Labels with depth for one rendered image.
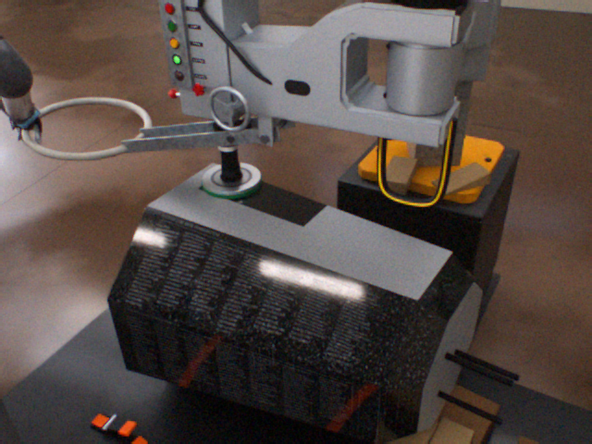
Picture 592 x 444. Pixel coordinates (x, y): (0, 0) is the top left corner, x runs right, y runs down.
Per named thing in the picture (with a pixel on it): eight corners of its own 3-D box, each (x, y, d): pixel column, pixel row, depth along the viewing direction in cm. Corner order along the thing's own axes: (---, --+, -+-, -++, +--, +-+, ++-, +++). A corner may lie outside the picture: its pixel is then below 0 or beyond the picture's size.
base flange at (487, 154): (398, 129, 279) (399, 119, 276) (504, 152, 258) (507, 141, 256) (353, 177, 244) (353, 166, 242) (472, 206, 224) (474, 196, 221)
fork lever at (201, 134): (301, 122, 203) (297, 108, 200) (275, 146, 188) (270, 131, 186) (151, 136, 238) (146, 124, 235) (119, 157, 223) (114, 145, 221)
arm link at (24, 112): (41, 67, 157) (45, 113, 220) (2, 31, 153) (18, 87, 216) (7, 97, 154) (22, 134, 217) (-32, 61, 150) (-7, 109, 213)
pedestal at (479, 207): (380, 241, 331) (388, 118, 288) (500, 277, 303) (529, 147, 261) (326, 314, 284) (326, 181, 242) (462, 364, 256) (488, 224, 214)
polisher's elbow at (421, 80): (391, 87, 180) (395, 21, 169) (456, 93, 175) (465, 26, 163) (377, 112, 165) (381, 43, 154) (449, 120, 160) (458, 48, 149)
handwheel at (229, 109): (265, 125, 189) (263, 80, 180) (250, 138, 182) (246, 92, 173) (225, 117, 194) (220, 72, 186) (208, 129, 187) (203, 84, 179)
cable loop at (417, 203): (445, 211, 187) (459, 117, 168) (442, 216, 184) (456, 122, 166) (376, 195, 195) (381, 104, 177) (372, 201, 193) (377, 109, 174)
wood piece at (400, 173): (392, 166, 243) (393, 155, 240) (416, 170, 239) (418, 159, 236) (379, 191, 228) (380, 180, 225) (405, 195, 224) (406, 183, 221)
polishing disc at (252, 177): (191, 178, 219) (191, 175, 218) (240, 159, 230) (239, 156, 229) (223, 202, 205) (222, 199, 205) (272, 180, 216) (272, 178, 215)
